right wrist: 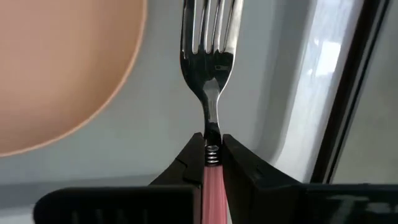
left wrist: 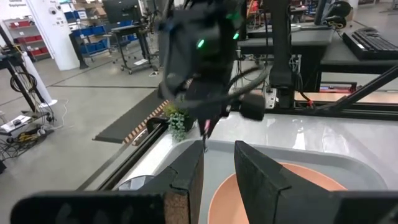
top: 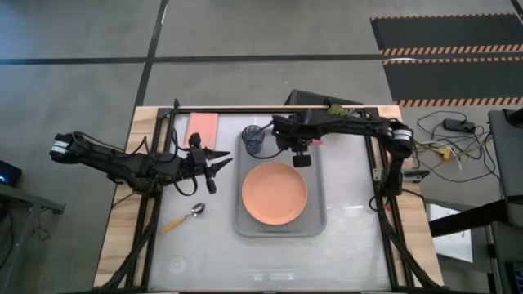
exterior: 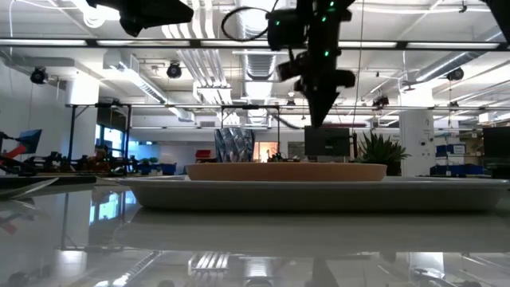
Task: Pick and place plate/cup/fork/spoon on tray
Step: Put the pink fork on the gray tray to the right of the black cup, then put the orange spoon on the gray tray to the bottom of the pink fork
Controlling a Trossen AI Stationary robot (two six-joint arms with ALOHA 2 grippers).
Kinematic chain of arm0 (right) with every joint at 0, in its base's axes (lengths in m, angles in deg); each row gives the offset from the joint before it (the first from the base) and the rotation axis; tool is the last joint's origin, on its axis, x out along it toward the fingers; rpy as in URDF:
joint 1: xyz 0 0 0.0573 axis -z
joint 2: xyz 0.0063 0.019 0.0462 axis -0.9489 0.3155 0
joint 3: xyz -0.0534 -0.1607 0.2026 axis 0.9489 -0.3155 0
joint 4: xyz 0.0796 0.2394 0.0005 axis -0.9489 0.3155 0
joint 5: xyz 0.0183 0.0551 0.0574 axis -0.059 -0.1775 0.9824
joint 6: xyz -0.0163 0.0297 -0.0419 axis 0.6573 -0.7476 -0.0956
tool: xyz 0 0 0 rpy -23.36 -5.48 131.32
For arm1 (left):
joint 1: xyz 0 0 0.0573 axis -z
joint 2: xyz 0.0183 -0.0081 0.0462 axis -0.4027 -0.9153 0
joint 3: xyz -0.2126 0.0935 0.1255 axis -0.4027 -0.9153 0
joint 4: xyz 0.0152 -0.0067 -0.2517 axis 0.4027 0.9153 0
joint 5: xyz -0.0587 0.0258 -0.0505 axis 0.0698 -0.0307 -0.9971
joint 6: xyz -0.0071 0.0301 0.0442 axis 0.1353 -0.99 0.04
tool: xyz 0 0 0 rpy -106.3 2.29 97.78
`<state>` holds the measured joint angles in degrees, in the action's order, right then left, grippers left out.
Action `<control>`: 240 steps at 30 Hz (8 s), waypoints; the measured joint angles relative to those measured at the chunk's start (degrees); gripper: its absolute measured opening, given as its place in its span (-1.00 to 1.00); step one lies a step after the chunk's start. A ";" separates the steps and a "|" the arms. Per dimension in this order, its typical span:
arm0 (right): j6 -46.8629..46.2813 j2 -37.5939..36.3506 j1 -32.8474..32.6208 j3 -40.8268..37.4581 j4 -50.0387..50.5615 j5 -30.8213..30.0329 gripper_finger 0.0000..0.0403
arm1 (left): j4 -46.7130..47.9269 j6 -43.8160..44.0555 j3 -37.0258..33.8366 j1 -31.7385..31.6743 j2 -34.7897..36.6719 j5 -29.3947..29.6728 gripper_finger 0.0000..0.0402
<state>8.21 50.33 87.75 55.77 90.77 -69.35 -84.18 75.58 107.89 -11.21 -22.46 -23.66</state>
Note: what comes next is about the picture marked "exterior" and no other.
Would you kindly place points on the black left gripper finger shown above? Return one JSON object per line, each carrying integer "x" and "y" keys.
{"x": 175, "y": 11}

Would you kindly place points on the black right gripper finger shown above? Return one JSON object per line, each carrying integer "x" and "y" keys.
{"x": 315, "y": 105}
{"x": 328, "y": 103}

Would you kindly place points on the orange round plate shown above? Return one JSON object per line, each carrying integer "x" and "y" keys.
{"x": 287, "y": 172}

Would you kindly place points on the dark faceted glass cup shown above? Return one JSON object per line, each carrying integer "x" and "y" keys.
{"x": 235, "y": 145}

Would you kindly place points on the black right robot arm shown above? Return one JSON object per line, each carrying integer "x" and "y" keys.
{"x": 322, "y": 24}

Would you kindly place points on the grey plastic tray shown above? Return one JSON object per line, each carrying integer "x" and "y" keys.
{"x": 318, "y": 197}

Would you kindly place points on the black monitor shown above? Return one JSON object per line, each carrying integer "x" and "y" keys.
{"x": 326, "y": 141}

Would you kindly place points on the black ceiling spotlight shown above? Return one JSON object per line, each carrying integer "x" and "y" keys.
{"x": 39, "y": 75}
{"x": 174, "y": 70}
{"x": 455, "y": 74}

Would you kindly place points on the small green potted plant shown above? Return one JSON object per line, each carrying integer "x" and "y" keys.
{"x": 380, "y": 153}

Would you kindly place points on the white column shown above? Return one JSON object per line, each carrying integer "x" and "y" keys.
{"x": 416, "y": 139}

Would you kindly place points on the red storage bin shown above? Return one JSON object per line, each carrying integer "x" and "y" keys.
{"x": 203, "y": 154}

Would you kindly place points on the blue storage bins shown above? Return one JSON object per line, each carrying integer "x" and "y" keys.
{"x": 458, "y": 169}

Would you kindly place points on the blue panel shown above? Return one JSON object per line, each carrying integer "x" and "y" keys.
{"x": 30, "y": 139}

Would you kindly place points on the dark computer screen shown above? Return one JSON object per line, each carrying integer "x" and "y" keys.
{"x": 497, "y": 143}

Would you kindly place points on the black aluminium frame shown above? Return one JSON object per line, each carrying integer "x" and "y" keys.
{"x": 195, "y": 43}

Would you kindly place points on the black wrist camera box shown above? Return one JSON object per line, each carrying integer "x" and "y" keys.
{"x": 285, "y": 30}

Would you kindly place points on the silver corrugated air duct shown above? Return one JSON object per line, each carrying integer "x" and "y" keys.
{"x": 259, "y": 65}

